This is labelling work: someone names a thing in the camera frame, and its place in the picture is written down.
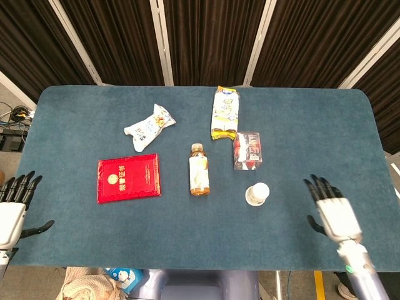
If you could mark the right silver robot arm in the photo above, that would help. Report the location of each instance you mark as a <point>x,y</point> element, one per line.
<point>364,275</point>

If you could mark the blue and white package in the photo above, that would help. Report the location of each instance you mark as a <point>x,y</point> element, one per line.
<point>125,278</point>

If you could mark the dark brown curtain panel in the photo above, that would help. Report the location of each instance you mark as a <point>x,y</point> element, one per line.
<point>115,40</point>
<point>386,103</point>
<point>31,47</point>
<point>212,40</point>
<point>318,40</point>

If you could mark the beige knit cloth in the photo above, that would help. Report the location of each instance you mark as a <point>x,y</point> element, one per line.
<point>84,286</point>

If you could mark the amber tea bottle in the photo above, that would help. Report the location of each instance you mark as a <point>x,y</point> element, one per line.
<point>199,172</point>

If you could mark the blue felt table cloth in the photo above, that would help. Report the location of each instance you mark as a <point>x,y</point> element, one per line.
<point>78,234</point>

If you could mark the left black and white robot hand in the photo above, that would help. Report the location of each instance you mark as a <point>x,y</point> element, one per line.
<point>11,218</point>

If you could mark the yellow and white snack package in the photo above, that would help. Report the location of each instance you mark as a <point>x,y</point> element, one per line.
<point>225,112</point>

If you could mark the black floor box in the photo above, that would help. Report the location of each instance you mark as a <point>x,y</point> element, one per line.
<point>11,140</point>

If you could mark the white snack bag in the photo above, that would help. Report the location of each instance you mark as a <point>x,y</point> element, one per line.
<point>147,128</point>

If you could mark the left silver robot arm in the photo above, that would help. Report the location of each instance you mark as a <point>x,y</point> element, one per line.
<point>4,259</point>

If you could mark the red certificate book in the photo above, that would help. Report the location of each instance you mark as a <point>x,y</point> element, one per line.
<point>128,178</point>

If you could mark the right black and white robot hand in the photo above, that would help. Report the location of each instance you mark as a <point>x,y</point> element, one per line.
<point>339,218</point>

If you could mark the white table leg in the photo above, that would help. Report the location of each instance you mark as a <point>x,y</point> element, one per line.
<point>278,286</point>

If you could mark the red and black clear package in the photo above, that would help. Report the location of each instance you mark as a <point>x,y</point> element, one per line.
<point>247,151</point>

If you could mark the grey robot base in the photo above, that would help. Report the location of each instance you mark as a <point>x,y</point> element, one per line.
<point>200,286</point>

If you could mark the white paper cup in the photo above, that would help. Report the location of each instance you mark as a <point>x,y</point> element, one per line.
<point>257,194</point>

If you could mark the white frame post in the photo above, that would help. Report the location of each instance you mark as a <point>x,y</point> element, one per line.
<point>162,43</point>
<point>368,56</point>
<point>259,43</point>
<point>75,43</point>
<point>15,89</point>

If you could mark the white shoe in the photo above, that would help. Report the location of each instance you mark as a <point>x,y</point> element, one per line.
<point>345,291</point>

